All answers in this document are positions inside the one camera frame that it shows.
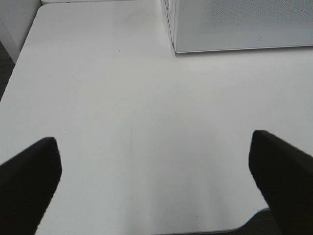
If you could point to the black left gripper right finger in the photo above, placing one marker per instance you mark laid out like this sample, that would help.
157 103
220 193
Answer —
284 176

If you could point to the white microwave door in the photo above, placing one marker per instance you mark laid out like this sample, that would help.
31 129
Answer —
214 25

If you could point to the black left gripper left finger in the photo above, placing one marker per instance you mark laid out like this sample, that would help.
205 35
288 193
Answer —
28 182

